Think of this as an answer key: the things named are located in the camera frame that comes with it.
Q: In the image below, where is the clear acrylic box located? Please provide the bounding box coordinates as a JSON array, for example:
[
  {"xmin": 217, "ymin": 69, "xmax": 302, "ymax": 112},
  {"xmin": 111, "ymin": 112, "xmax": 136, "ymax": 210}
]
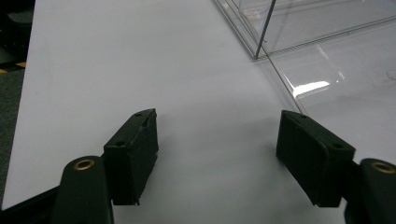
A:
[{"xmin": 213, "ymin": 0, "xmax": 396, "ymax": 62}]

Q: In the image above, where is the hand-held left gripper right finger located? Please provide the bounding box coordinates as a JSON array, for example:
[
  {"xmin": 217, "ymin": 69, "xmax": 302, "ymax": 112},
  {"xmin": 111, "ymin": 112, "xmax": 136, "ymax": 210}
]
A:
[{"xmin": 276, "ymin": 109, "xmax": 357, "ymax": 208}]

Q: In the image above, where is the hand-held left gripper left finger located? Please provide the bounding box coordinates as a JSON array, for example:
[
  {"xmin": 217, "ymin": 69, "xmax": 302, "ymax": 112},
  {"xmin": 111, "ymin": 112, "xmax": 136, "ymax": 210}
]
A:
[{"xmin": 103, "ymin": 107, "xmax": 160, "ymax": 206}]

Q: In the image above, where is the clear acrylic lid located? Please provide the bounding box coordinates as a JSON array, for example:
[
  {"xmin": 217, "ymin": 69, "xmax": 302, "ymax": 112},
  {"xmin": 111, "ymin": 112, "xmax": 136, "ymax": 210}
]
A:
[{"xmin": 266, "ymin": 19, "xmax": 396, "ymax": 166}]

